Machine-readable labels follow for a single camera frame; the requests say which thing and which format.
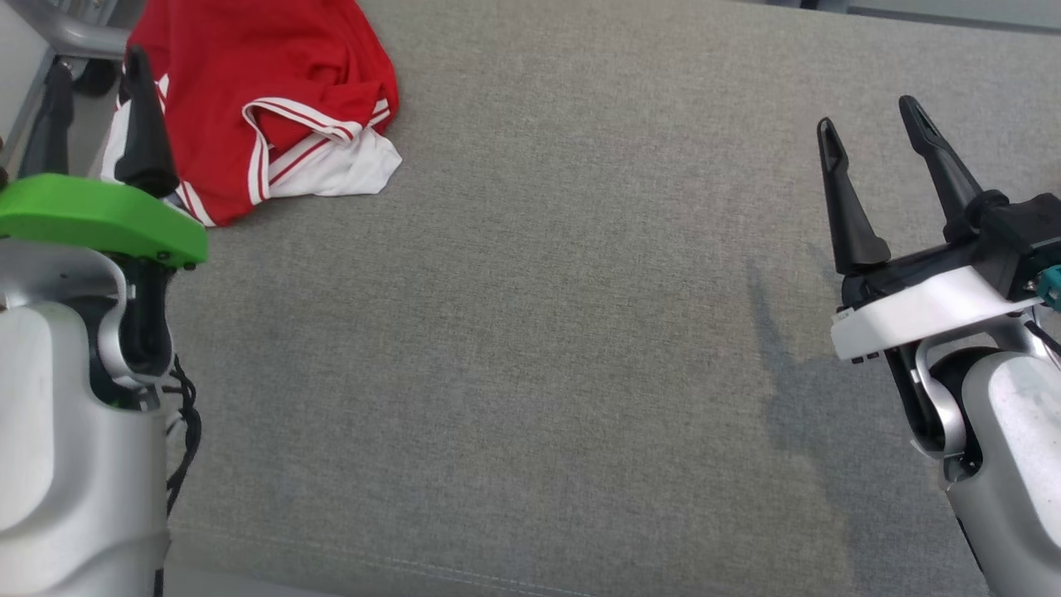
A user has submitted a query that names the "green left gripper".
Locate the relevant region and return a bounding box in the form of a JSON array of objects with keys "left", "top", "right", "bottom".
[{"left": 0, "top": 47, "right": 209, "bottom": 271}]

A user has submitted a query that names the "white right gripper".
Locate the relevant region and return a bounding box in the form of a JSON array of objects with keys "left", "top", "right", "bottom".
[{"left": 816, "top": 95, "right": 1047, "bottom": 362}]

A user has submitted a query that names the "red and white jersey shirt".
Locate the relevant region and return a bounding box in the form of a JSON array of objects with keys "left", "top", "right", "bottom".
[{"left": 101, "top": 0, "right": 403, "bottom": 227}]

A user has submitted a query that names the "grey partition foot with caster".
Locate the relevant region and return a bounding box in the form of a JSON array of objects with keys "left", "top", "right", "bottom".
[{"left": 0, "top": 0, "right": 133, "bottom": 163}]

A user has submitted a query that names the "teal right camera connector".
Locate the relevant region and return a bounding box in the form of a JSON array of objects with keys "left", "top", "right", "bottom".
[{"left": 1032, "top": 265, "right": 1061, "bottom": 313}]

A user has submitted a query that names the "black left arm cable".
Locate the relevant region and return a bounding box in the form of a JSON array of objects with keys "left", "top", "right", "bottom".
[{"left": 153, "top": 357, "right": 204, "bottom": 597}]

